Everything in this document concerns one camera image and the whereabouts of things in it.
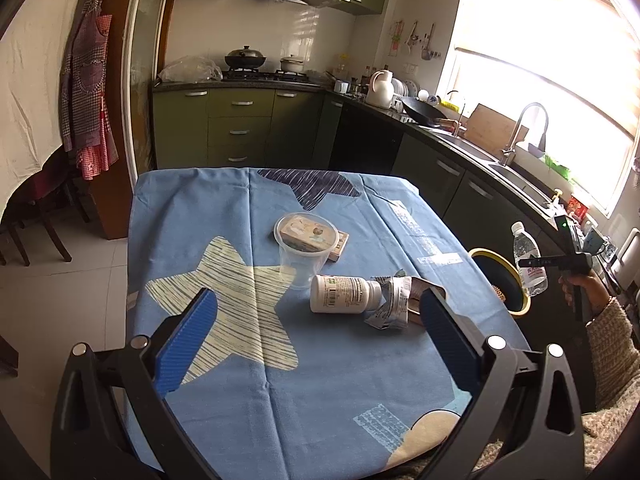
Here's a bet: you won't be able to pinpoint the yellow rim trash bin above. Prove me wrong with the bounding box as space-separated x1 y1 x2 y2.
468 247 533 317

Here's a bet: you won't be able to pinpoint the green packet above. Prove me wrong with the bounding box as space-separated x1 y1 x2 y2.
542 152 575 181

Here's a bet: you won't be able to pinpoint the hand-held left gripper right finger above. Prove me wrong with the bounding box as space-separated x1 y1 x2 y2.
420 290 585 480

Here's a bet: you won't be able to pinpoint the small steel faucet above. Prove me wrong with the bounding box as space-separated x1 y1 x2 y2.
445 90 468 137

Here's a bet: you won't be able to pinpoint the white pill bottle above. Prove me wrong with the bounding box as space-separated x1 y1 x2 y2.
310 274 385 315

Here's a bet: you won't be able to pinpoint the clear plastic container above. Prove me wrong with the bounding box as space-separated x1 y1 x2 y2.
274 211 337 291

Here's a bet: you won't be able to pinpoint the window with white blind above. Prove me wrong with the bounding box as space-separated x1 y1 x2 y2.
437 0 640 218

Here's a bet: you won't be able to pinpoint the white hanging sheet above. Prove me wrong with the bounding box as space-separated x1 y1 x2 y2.
0 0 93 206

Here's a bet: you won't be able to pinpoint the person's right hand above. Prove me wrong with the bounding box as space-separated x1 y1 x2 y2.
560 270 612 319

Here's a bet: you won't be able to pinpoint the clear plastic water bottle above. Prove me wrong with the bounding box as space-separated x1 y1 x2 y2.
510 221 549 297

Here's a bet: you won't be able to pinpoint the crumpled silver packet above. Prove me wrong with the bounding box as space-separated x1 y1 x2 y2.
363 270 416 332

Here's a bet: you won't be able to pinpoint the dark wooden chair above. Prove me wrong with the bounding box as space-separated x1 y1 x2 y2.
27 160 92 265

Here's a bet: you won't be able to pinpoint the blue star print tablecloth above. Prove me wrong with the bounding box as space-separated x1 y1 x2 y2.
125 166 533 476

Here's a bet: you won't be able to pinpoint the person's right forearm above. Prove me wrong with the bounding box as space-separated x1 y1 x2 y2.
582 297 640 413

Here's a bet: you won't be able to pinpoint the green lower cabinets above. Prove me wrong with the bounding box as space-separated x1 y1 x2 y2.
151 87 326 170

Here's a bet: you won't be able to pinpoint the dark lower cabinets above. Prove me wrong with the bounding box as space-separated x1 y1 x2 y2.
320 97 601 286

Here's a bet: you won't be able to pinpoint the red box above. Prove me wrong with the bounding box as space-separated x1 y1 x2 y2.
567 196 592 221

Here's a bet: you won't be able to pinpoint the beige card box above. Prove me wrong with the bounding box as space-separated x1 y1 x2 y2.
275 219 349 262

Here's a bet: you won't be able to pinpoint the black gas stove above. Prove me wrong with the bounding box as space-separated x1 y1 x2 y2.
221 70 313 83

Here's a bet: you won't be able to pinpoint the hanging kitchen utensils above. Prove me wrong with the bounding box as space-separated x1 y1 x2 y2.
389 20 443 61

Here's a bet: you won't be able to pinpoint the clear plastic bag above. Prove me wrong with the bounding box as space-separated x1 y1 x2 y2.
159 56 223 83

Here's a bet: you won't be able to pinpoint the black lidded wok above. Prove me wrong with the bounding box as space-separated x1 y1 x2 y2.
224 45 267 71

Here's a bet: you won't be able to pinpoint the wooden cutting board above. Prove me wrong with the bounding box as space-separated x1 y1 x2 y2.
462 104 530 150

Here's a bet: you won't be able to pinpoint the white thermos jug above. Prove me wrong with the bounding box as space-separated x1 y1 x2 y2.
365 69 396 109

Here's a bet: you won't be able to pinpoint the purple plaid apron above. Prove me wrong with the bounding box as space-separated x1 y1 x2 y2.
59 0 112 153

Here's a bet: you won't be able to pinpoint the person's beige knit sweater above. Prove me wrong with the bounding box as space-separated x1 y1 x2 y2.
390 407 640 480

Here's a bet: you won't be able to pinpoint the sliding glass door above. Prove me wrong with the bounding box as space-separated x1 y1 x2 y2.
122 0 174 181

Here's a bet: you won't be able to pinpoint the stack of white plates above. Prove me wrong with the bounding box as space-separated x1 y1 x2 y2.
392 77 418 101

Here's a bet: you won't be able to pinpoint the red checkered apron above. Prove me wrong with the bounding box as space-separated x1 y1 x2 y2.
75 12 119 181

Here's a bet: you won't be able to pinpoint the steel double sink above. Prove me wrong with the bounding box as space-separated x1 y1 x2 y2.
450 135 556 206

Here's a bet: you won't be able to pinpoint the tall steel faucet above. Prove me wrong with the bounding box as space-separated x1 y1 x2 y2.
501 102 549 167

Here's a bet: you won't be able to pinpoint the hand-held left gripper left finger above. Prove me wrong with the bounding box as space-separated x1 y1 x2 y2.
50 287 221 480

